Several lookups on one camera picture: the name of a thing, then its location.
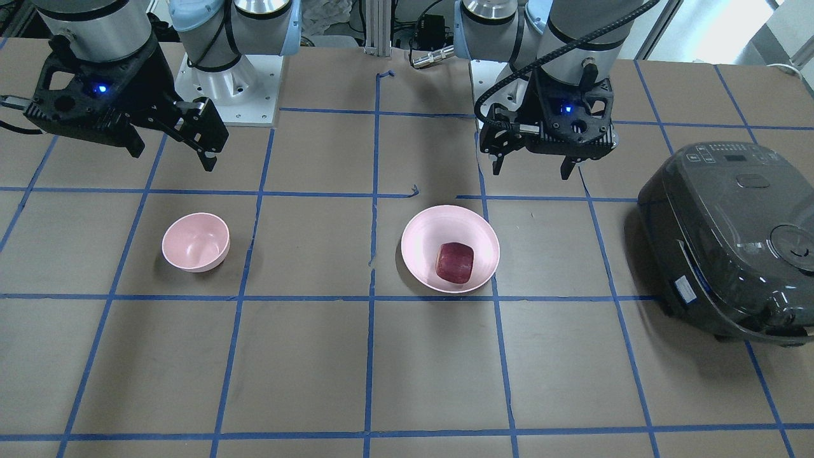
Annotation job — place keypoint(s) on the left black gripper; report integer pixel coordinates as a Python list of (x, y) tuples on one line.
[(500, 141)]

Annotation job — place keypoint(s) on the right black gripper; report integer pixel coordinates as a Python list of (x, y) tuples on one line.
[(141, 81)]

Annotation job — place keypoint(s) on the red apple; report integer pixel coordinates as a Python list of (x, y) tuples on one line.
[(455, 262)]

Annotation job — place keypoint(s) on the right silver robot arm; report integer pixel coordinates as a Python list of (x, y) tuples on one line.
[(215, 34)]

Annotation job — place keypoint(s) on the small pink bowl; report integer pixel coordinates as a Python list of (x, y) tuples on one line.
[(196, 242)]

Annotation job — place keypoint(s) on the pink plate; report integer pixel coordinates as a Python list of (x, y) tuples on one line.
[(431, 228)]

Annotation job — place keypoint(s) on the dark grey rice cooker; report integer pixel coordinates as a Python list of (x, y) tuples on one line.
[(730, 226)]

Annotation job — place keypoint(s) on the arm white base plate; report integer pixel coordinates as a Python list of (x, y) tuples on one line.
[(485, 74), (254, 95)]

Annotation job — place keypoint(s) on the aluminium frame post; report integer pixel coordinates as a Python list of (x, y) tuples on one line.
[(378, 23)]

